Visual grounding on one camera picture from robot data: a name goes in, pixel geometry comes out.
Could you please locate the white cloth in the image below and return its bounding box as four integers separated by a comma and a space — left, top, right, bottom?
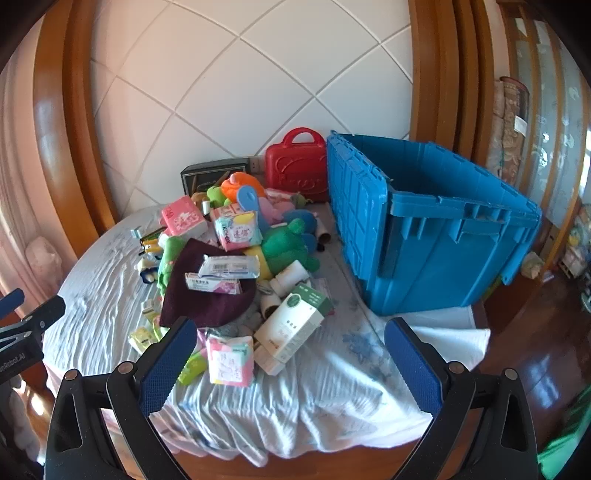
402, 305, 492, 370

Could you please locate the wooden wall trim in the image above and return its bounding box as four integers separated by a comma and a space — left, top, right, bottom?
32, 0, 118, 261

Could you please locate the blue oval toy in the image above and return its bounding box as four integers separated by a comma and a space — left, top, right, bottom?
235, 185, 273, 232

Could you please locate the orange plush toy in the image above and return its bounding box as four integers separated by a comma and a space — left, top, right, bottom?
221, 172, 266, 204

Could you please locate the pink tissue pack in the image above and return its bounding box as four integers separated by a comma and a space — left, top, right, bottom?
161, 195, 208, 237

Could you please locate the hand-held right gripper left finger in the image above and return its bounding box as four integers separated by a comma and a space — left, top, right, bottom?
45, 316, 199, 480

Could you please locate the rainbow striped pad packet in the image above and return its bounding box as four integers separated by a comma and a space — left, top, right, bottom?
205, 335, 256, 386

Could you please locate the blue plastic storage crate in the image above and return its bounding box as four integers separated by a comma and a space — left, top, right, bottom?
325, 130, 543, 317

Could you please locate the black decorated box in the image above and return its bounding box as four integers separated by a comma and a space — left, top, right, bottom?
180, 158, 252, 197

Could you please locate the light green packet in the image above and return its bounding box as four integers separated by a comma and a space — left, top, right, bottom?
178, 355, 208, 386

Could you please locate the maroon cloth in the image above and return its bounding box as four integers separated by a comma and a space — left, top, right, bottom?
159, 237, 257, 329

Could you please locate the wooden door frame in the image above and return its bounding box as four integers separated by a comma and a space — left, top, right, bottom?
409, 0, 506, 183

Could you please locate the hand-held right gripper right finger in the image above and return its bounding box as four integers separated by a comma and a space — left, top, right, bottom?
384, 316, 541, 480

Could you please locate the pink white medicine box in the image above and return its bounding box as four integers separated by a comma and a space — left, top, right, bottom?
185, 272, 243, 296

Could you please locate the white floral tablecloth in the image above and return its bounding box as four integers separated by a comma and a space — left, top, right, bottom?
41, 203, 432, 467

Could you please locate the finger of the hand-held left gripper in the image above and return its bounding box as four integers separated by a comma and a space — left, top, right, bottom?
0, 295, 66, 341
0, 288, 25, 320

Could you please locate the pink pig plush toy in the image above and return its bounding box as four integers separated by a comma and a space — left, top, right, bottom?
259, 194, 296, 227

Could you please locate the green cloth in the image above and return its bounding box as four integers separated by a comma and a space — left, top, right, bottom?
538, 392, 591, 480

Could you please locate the yellow green small box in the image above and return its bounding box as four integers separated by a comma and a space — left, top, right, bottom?
128, 325, 162, 354

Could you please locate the black yellow packet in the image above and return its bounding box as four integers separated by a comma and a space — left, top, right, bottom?
139, 233, 167, 257

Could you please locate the red toy suitcase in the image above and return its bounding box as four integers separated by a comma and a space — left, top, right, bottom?
264, 128, 331, 204

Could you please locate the frosted glass slatted partition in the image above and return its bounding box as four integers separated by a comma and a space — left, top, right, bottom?
501, 0, 591, 232

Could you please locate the green frog plush toy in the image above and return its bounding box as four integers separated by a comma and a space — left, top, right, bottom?
247, 219, 321, 282

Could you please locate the white blue pad packet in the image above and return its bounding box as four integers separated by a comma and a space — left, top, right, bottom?
215, 210, 264, 252

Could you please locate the blue plush toy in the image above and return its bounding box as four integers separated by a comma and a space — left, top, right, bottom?
281, 208, 319, 241

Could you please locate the white plastic bottle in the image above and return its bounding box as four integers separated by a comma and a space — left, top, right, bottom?
270, 260, 311, 296

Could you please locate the pink white pad packet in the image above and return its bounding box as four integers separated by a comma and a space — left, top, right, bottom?
210, 205, 245, 227

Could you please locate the tall white green box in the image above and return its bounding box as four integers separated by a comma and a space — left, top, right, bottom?
253, 291, 324, 363

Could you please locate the white blue wipes packet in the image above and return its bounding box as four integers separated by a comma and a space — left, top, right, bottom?
198, 255, 262, 280

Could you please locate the rolled patterned carpet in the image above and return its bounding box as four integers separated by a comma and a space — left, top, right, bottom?
488, 76, 531, 185

